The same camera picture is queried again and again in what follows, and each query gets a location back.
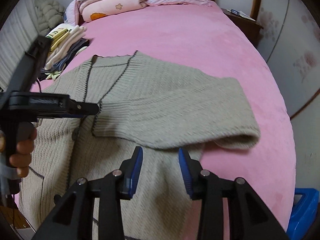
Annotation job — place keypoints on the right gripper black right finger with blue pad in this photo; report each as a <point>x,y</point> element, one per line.
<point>249,216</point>

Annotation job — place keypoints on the dark wooden nightstand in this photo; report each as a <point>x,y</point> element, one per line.
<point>251,29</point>

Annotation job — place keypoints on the beige knit cardigan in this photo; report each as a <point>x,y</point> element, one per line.
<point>159,106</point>

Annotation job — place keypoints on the stack of folded clothes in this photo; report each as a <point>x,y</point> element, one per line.
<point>67,41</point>

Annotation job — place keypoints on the blue plastic box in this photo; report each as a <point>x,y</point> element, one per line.
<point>303,213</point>

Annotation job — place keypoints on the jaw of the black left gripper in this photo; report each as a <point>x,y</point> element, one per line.
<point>80,109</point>

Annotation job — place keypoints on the pink bed sheet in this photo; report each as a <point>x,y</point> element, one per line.
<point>203,38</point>

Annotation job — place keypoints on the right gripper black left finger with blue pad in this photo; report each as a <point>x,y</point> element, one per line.
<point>72,217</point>

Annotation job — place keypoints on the person's left hand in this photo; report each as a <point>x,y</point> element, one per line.
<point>21,158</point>

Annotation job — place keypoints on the papers on nightstand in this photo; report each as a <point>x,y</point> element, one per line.
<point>241,14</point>

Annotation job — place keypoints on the grey puffer jacket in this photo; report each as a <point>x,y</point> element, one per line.
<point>49,14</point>

